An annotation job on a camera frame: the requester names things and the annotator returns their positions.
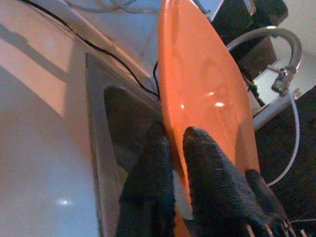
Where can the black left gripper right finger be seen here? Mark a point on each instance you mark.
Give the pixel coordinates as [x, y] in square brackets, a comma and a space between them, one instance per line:
[217, 192]

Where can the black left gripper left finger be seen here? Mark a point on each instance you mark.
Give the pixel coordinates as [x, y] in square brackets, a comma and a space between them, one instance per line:
[148, 192]

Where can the orange plastic bowl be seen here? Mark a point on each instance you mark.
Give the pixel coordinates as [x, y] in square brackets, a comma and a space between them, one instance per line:
[202, 74]

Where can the chrome kitchen faucet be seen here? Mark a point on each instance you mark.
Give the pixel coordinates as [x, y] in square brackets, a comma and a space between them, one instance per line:
[293, 47]

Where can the green plate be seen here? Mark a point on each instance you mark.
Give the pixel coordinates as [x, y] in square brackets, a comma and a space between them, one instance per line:
[123, 175]

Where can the stainless steel sink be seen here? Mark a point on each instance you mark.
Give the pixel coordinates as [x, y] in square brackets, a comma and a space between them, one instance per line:
[123, 111]

